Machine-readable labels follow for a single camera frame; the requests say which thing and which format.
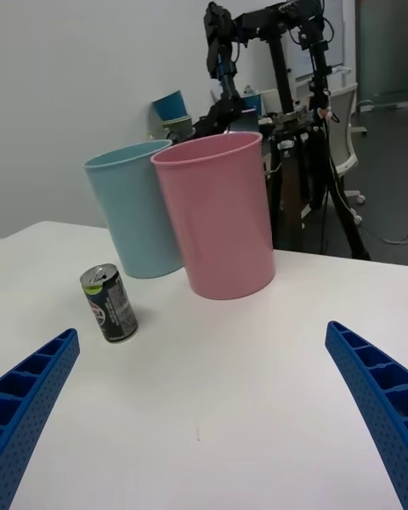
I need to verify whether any black drink can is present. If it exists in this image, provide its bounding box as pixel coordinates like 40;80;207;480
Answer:
79;263;139;344

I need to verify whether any black tripod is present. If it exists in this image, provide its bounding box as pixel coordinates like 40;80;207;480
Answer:
231;0;371;261

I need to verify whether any pink plastic bin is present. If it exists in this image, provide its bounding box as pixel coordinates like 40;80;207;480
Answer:
150;132;276;301

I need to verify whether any pale blue plastic bin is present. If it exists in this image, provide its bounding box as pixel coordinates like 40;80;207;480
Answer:
82;139;186;280

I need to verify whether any white office chair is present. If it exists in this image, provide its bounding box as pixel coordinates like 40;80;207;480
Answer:
326;82;369;205

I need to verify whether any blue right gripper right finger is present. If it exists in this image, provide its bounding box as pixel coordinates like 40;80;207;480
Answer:
325;320;408;510

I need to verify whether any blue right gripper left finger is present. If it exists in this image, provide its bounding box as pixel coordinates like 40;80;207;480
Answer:
0;328;81;510

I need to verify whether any whiteboard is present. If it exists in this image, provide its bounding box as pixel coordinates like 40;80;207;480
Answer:
283;0;344;82

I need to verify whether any black articulated arm blue ring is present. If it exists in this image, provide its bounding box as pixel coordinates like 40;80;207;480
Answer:
193;2;260;141

